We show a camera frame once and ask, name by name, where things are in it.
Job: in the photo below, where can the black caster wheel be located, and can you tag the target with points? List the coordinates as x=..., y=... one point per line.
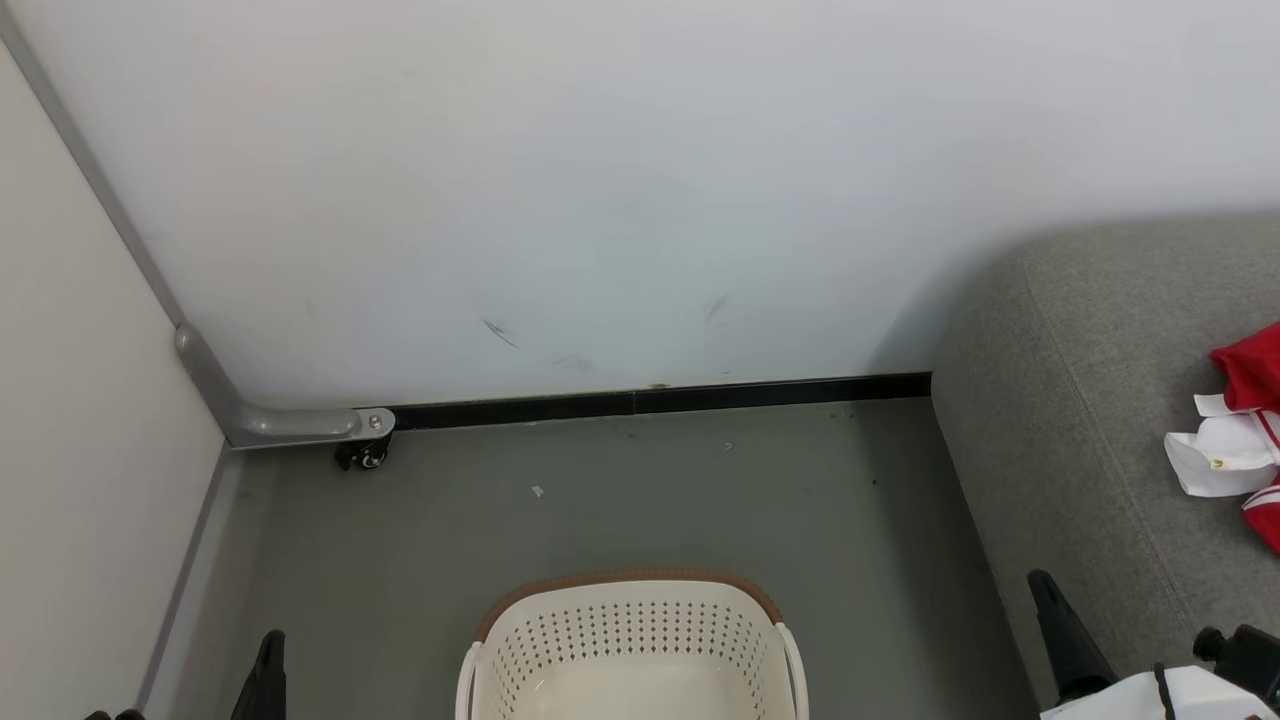
x=368, y=457

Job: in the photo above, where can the grey metal partition foot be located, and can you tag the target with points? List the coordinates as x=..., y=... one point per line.
x=300, y=423

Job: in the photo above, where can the black baseboard strip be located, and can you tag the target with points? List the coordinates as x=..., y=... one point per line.
x=700, y=397

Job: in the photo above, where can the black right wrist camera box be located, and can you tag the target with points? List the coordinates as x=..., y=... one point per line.
x=1250, y=655

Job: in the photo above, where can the red and white jacket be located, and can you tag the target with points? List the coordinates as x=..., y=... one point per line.
x=1230, y=450

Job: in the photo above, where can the white perforated laundry basket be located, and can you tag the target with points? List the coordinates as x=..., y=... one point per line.
x=620, y=640

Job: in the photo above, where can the grey fabric sofa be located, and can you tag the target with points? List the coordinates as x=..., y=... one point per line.
x=1080, y=400

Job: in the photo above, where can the grey partition frame post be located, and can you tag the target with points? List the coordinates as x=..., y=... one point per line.
x=90, y=172

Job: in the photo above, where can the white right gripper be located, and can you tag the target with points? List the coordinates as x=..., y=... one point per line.
x=1200, y=700

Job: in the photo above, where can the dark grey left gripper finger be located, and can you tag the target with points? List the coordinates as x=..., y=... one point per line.
x=265, y=680

